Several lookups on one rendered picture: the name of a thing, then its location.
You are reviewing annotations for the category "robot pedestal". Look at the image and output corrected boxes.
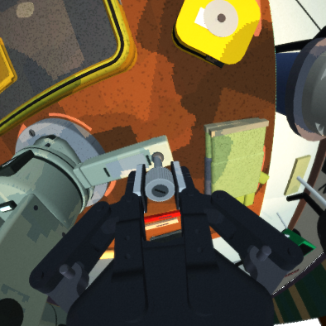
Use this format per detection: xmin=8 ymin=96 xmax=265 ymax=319
xmin=275 ymin=26 xmax=326 ymax=142

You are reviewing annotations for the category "green field book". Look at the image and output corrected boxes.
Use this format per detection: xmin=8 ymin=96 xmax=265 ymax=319
xmin=204 ymin=117 xmax=270 ymax=206

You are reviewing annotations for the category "yellow tape measure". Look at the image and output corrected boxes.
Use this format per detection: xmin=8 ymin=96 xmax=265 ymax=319
xmin=172 ymin=0 xmax=261 ymax=69

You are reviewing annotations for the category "yellow open carrying case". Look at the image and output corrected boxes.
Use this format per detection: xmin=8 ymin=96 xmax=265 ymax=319
xmin=0 ymin=0 xmax=137 ymax=136

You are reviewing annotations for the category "tan oval disc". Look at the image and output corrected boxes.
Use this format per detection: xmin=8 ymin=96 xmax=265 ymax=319
xmin=16 ymin=1 xmax=36 ymax=19

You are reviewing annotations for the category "pale green theodolite body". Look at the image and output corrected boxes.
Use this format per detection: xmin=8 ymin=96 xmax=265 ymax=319
xmin=0 ymin=118 xmax=111 ymax=326

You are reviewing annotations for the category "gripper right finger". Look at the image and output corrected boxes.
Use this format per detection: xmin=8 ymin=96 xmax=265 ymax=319
xmin=171 ymin=161 xmax=304 ymax=272

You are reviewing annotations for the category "grey fine-motion knob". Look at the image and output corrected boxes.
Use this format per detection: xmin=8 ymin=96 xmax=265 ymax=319
xmin=144 ymin=151 xmax=176 ymax=202

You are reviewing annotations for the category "pale green bracket plate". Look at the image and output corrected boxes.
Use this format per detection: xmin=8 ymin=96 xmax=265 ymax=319
xmin=73 ymin=135 xmax=175 ymax=191

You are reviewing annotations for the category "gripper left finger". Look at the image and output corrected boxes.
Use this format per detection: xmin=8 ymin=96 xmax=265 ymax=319
xmin=28 ymin=164 xmax=147 ymax=293

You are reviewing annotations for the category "yellow flat pad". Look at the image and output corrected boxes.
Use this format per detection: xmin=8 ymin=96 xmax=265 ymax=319
xmin=0 ymin=36 xmax=18 ymax=93

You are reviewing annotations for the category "pale yellow board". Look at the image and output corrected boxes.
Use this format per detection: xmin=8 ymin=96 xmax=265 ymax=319
xmin=284 ymin=156 xmax=312 ymax=197

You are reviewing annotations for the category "black cable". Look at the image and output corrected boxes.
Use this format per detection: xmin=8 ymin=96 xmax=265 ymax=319
xmin=275 ymin=41 xmax=307 ymax=54

